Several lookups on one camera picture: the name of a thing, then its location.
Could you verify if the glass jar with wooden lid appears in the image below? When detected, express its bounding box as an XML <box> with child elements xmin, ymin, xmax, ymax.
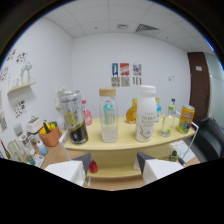
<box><xmin>98</xmin><ymin>87</ymin><xmax>119</xmax><ymax>144</ymax></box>

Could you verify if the white milk bottle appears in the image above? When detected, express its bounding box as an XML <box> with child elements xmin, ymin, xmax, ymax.
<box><xmin>134</xmin><ymin>84</ymin><xmax>158</xmax><ymax>144</ymax></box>

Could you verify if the green measuring cup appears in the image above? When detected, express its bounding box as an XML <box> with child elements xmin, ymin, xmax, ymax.
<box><xmin>26</xmin><ymin>153</ymin><xmax>36</xmax><ymax>166</ymax></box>

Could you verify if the red liquid bottle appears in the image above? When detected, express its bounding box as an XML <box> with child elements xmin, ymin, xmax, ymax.
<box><xmin>88</xmin><ymin>159</ymin><xmax>99</xmax><ymax>174</ymax></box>

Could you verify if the white scale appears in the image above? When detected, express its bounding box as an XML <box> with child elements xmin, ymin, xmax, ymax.
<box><xmin>29</xmin><ymin>153</ymin><xmax>45</xmax><ymax>169</ymax></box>

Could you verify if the white capped pale blue bottle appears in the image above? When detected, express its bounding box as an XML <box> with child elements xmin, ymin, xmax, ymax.
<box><xmin>35</xmin><ymin>139</ymin><xmax>48</xmax><ymax>156</ymax></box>

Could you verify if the orange bucket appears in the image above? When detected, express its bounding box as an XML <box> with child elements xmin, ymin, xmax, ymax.
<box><xmin>38</xmin><ymin>121</ymin><xmax>62</xmax><ymax>148</ymax></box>

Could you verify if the clear bottle with green cap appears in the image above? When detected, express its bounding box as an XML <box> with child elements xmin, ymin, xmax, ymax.
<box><xmin>160</xmin><ymin>104</ymin><xmax>177</xmax><ymax>138</ymax></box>

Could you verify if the tall black and silver can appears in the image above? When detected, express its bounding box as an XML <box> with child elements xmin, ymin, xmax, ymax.
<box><xmin>58</xmin><ymin>89</ymin><xmax>89</xmax><ymax>146</ymax></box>

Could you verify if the two-tier wood and white rack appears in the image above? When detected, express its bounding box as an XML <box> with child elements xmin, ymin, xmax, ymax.
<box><xmin>59</xmin><ymin>113</ymin><xmax>201</xmax><ymax>188</ymax></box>

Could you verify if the dark green bottle in bucket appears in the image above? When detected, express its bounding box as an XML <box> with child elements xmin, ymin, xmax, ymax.
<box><xmin>42</xmin><ymin>121</ymin><xmax>51</xmax><ymax>134</ymax></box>

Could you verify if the small pink bottle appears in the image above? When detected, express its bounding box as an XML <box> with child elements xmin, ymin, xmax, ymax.
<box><xmin>81</xmin><ymin>99</ymin><xmax>93</xmax><ymax>127</ymax></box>

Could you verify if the yellow printed can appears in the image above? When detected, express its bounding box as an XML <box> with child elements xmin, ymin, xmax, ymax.
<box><xmin>177</xmin><ymin>104</ymin><xmax>196</xmax><ymax>135</ymax></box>

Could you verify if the small light blue bottle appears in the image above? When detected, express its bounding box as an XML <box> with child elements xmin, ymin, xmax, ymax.
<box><xmin>154</xmin><ymin>97</ymin><xmax>163</xmax><ymax>124</ymax></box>

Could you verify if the black chair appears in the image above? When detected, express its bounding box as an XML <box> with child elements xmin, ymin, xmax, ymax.
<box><xmin>193</xmin><ymin>116</ymin><xmax>224</xmax><ymax>163</ymax></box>

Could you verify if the amber round bottle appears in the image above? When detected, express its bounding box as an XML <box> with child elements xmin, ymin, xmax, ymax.
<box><xmin>125</xmin><ymin>97</ymin><xmax>138</xmax><ymax>125</ymax></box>

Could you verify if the brown door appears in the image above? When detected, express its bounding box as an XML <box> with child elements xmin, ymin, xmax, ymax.
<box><xmin>187</xmin><ymin>51</ymin><xmax>212</xmax><ymax>124</ymax></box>

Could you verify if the multicolour poster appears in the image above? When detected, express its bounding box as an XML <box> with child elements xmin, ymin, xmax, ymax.
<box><xmin>132</xmin><ymin>63</ymin><xmax>143</xmax><ymax>77</ymax></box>

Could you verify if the white vase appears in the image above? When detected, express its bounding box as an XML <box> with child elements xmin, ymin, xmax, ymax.
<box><xmin>20</xmin><ymin>61</ymin><xmax>33</xmax><ymax>85</ymax></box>

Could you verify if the red poster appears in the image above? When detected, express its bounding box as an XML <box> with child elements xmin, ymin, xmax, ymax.
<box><xmin>119</xmin><ymin>62</ymin><xmax>131</xmax><ymax>77</ymax></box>

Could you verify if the blue poster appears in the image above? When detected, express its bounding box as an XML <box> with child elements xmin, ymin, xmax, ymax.
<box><xmin>111</xmin><ymin>62</ymin><xmax>119</xmax><ymax>78</ymax></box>

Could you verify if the ceiling air vent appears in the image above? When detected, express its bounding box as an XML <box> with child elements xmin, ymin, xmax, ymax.
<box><xmin>134</xmin><ymin>23</ymin><xmax>160</xmax><ymax>33</ymax></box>

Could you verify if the wooden wall shelf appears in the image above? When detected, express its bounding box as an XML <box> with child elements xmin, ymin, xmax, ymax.
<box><xmin>7</xmin><ymin>81</ymin><xmax>37</xmax><ymax>95</ymax></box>

